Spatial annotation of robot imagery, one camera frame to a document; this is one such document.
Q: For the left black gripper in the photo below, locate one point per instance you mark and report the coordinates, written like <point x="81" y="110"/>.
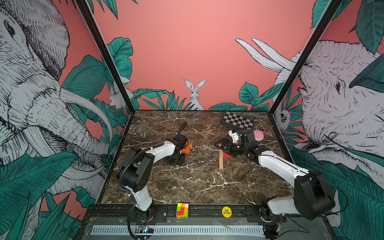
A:
<point x="181" y="162"/>

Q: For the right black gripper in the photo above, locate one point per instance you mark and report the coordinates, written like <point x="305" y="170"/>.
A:
<point x="230" y="148"/>

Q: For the natural wood block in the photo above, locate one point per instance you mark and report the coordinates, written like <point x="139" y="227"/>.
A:
<point x="221" y="160"/>

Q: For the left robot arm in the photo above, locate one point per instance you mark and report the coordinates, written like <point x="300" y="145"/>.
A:
<point x="134" y="173"/>

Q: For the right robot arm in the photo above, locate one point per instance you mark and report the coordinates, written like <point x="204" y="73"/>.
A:
<point x="312" y="195"/>

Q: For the folded checkered chess board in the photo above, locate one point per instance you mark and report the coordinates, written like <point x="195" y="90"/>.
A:
<point x="236" y="122"/>

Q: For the pink round button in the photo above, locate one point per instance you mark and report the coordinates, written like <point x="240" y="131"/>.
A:
<point x="258" y="135"/>

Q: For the colourful puzzle cube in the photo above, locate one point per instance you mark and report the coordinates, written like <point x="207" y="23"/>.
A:
<point x="182" y="211"/>

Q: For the yellow big blind chip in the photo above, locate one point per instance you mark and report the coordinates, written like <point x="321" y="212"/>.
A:
<point x="226" y="212"/>

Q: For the small circuit board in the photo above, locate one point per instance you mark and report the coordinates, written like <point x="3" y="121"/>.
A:
<point x="145" y="229"/>

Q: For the white perforated strip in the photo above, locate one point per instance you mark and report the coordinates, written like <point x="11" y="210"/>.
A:
<point x="173" y="230"/>

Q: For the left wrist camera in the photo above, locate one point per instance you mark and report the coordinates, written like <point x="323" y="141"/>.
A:
<point x="182" y="141"/>

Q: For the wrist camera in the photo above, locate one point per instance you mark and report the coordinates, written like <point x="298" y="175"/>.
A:
<point x="182" y="141"/>
<point x="242" y="137"/>

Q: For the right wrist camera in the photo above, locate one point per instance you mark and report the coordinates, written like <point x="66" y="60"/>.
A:
<point x="242" y="137"/>

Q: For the black front rail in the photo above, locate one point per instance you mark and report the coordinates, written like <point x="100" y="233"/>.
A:
<point x="160" y="213"/>

